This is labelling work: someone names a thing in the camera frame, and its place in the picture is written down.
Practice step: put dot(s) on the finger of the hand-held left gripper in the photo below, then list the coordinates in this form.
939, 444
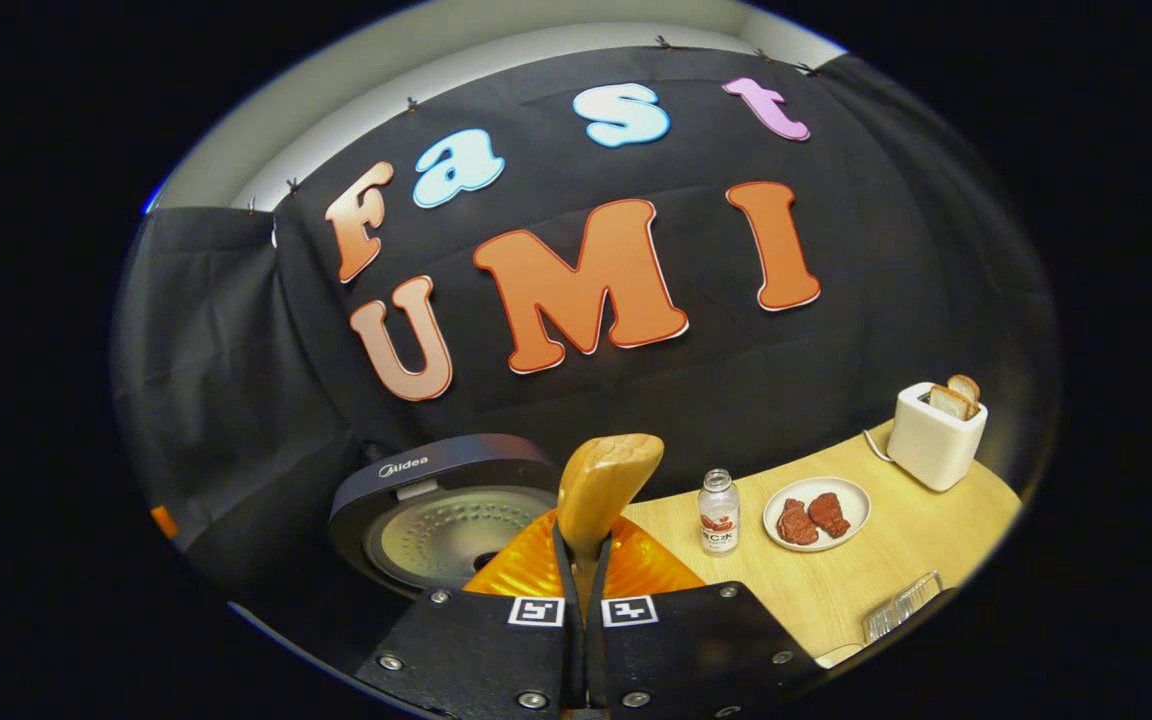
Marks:
165, 522

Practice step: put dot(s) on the red meat piece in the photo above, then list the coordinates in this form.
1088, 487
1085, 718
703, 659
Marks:
797, 522
829, 515

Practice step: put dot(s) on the white round plate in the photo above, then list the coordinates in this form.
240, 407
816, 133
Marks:
856, 505

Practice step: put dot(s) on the wooden spoon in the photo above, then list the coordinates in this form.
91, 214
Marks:
601, 480

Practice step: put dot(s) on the clear bottle with red label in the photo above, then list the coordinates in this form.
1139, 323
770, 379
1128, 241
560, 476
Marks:
719, 520

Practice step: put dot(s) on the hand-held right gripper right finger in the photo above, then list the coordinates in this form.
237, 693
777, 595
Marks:
686, 650

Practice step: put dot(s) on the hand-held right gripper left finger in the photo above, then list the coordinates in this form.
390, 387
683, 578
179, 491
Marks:
476, 650

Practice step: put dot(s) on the white toaster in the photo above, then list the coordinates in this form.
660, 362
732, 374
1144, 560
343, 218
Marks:
931, 445

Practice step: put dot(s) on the toasted bread slice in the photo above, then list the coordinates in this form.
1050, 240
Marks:
964, 386
948, 403

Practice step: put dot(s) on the dark grey rice cooker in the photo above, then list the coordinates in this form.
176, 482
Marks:
446, 535

